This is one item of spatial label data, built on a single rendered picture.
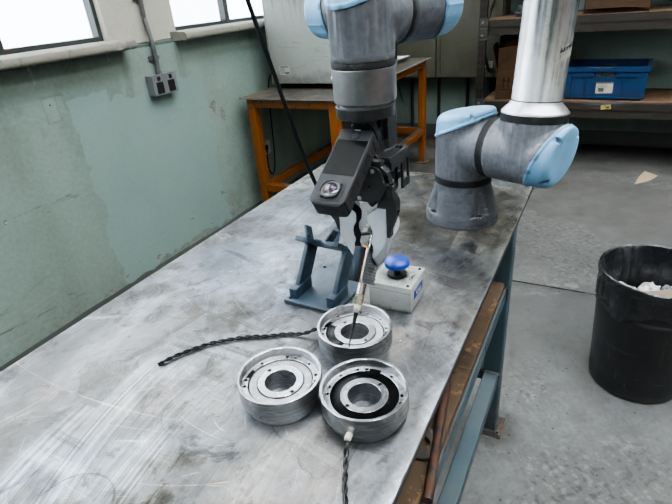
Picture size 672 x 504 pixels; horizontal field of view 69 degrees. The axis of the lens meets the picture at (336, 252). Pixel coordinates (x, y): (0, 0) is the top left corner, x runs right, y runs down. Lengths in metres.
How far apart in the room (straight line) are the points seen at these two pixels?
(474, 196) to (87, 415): 0.77
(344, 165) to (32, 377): 0.54
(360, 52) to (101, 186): 1.89
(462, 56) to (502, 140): 3.42
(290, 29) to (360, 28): 2.39
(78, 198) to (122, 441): 1.71
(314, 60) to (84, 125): 1.26
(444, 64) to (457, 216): 3.42
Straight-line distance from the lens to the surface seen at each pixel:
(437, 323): 0.77
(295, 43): 2.94
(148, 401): 0.72
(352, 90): 0.58
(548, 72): 0.93
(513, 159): 0.94
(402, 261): 0.77
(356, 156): 0.58
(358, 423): 0.57
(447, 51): 4.39
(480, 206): 1.05
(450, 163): 1.02
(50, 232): 2.25
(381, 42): 0.58
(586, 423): 1.81
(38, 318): 2.30
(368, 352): 0.66
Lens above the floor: 1.25
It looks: 28 degrees down
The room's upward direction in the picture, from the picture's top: 5 degrees counter-clockwise
